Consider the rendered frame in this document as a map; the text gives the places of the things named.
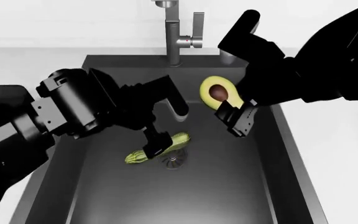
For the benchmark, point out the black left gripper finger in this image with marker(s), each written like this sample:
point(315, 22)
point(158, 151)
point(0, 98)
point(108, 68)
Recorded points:
point(169, 91)
point(158, 145)

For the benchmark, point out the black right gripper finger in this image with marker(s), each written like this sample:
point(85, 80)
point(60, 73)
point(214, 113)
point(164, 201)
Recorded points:
point(236, 119)
point(244, 39)

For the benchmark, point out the green zucchini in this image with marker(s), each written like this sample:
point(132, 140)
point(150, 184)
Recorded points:
point(180, 140)

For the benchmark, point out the avocado half with pit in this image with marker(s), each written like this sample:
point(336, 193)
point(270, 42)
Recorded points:
point(206, 91)

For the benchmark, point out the round metal sink drain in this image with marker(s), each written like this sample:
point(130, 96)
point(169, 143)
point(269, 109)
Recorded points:
point(174, 161)

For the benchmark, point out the steel sink faucet spout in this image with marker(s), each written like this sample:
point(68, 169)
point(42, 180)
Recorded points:
point(172, 35)

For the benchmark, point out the dark grey kitchen sink basin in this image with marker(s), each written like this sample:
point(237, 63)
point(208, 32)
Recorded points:
point(179, 198)

